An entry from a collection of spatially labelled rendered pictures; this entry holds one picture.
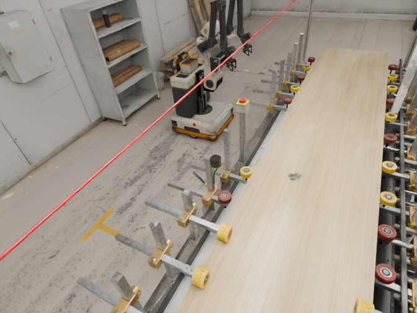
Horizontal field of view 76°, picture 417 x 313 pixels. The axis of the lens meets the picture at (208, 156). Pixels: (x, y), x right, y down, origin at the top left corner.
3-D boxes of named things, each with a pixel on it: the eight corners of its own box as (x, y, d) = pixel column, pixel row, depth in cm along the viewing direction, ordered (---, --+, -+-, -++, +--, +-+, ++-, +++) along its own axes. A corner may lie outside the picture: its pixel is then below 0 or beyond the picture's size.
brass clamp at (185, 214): (177, 225, 144) (175, 218, 141) (189, 206, 153) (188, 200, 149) (187, 228, 141) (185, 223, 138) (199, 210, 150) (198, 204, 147)
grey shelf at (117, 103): (103, 120, 415) (59, 9, 316) (139, 94, 474) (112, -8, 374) (125, 126, 397) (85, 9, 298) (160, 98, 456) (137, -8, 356)
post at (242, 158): (238, 161, 212) (237, 111, 183) (241, 157, 215) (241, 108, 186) (244, 163, 210) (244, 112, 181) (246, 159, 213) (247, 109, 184)
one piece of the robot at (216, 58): (207, 71, 305) (205, 52, 291) (218, 62, 323) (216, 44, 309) (219, 73, 299) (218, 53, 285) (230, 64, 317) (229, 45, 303)
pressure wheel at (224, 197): (216, 210, 165) (215, 197, 157) (222, 200, 170) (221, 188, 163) (228, 214, 162) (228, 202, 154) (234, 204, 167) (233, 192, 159)
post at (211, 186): (210, 211, 181) (203, 156, 150) (212, 207, 183) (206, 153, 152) (215, 213, 179) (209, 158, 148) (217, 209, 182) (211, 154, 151)
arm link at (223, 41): (221, -1, 247) (216, 1, 240) (226, -1, 245) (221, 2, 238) (223, 46, 275) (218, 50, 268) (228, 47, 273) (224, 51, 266)
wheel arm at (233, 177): (192, 169, 197) (191, 164, 194) (194, 166, 199) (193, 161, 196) (247, 185, 179) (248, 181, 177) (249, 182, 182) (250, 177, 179)
